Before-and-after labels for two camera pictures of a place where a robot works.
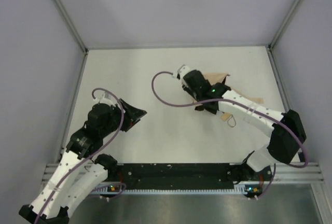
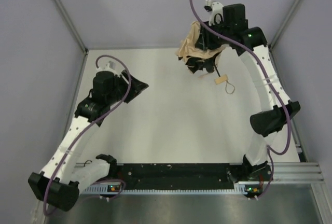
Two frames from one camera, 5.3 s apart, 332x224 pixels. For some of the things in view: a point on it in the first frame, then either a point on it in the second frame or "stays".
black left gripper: x=127 y=117 -> x=127 y=86
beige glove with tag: x=221 y=78 -> x=197 y=59
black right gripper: x=187 y=86 -> x=203 y=59
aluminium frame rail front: x=302 y=173 stays
